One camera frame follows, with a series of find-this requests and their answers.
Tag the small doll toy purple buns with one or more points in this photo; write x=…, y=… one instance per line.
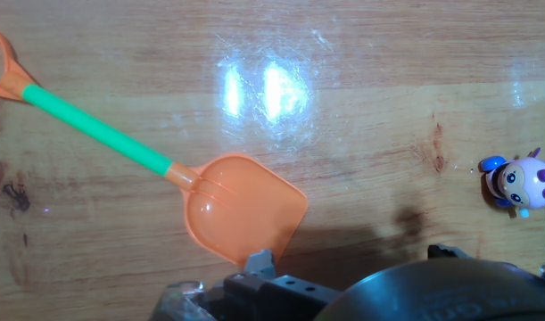
x=524, y=183

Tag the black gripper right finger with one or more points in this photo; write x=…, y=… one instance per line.
x=443, y=252

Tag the orange green toy shovel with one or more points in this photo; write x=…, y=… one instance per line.
x=245, y=205

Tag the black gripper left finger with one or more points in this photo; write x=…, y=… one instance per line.
x=258, y=265

